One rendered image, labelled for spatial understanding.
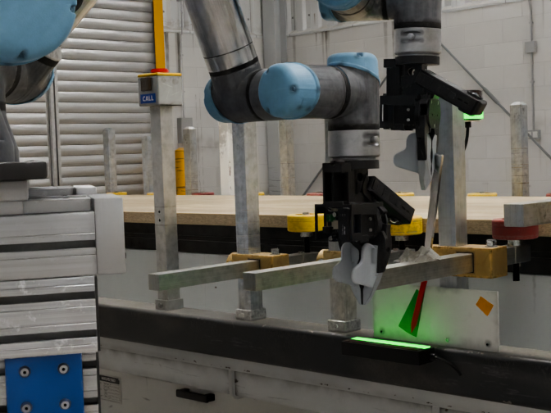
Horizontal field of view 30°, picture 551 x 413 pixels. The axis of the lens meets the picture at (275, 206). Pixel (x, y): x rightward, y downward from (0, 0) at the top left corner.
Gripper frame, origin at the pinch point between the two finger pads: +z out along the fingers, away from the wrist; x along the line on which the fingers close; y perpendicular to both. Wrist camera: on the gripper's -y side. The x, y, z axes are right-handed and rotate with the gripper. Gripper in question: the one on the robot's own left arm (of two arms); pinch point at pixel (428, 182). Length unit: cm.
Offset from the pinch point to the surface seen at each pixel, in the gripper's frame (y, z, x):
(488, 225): -3.6, 9.0, -28.7
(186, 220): 76, 13, -58
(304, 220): 36, 10, -36
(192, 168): 139, 4, -179
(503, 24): 160, -119, -853
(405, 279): 0.6, 14.5, 10.3
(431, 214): 0.8, 5.5, -5.3
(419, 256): -0.1, 11.3, 5.2
